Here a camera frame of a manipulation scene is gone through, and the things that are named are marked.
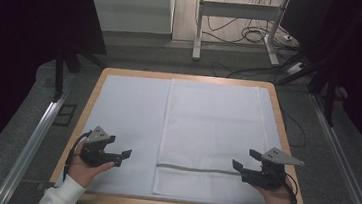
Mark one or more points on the person's right hand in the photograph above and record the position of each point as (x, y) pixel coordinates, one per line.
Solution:
(275, 198)

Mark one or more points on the white table mat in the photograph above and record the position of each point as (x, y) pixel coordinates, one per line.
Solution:
(128, 110)

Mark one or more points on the black floor grate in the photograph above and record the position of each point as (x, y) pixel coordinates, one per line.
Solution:
(65, 115)

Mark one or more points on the aluminium floor rail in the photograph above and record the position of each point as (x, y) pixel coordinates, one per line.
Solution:
(30, 148)
(344, 158)

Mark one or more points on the black metal stand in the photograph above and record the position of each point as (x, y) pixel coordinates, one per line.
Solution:
(59, 77)
(329, 103)

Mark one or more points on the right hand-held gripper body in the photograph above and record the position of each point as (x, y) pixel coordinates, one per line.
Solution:
(267, 177)

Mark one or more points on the white metal desk frame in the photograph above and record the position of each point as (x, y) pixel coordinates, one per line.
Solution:
(199, 23)

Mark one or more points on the white towel with grey stripe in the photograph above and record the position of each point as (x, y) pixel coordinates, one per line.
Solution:
(211, 128)

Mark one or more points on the person's left hand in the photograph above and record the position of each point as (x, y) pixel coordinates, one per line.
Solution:
(83, 171)

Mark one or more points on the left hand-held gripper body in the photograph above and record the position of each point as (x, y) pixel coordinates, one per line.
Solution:
(94, 150)

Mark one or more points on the white power strip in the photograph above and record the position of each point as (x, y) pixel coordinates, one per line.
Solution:
(295, 68)

